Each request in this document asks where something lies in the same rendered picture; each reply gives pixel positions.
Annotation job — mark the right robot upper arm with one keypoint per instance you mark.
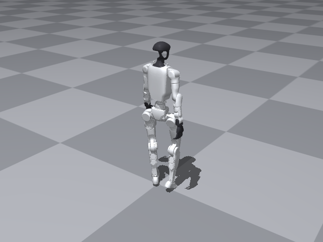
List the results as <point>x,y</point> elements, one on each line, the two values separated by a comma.
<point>174,75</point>

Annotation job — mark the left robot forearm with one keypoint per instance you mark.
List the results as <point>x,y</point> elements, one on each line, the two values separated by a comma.
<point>146,96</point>

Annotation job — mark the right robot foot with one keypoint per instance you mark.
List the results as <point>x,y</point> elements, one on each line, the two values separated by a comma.
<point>169,184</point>

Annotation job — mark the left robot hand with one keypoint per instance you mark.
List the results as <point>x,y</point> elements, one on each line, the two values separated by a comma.
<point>148,106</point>

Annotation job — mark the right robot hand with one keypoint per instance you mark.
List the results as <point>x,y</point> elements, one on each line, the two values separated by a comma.
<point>180,129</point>

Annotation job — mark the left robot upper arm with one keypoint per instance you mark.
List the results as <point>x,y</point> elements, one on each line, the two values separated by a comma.
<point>145,76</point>

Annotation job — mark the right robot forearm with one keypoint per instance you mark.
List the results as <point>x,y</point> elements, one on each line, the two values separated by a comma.
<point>177,108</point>

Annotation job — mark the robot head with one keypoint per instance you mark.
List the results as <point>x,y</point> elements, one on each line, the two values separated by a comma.
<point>160,47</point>

